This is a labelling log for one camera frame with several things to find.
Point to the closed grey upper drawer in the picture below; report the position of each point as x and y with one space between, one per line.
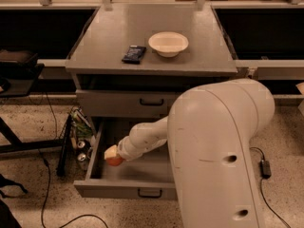
137 104

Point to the black side table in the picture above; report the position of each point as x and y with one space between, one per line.
22 88

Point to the upper soda can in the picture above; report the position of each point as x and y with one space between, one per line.
81 144

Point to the black power adapter with cable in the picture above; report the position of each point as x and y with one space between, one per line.
265 174

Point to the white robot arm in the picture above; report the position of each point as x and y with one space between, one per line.
207 132

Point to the dark blue snack bag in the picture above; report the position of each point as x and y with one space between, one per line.
134 54

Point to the white paper bowl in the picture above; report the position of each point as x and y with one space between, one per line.
168 44

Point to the grey drawer cabinet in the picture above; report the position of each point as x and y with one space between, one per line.
96 63

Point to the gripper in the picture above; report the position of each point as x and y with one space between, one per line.
123 149

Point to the red apple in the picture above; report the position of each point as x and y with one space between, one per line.
114 161

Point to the green snack bags pile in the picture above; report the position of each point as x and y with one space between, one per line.
81 125

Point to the lower soda can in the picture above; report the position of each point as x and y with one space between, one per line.
83 161

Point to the soda can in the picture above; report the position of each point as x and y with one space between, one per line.
83 161
81 144

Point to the open grey lower drawer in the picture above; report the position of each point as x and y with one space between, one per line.
149 177

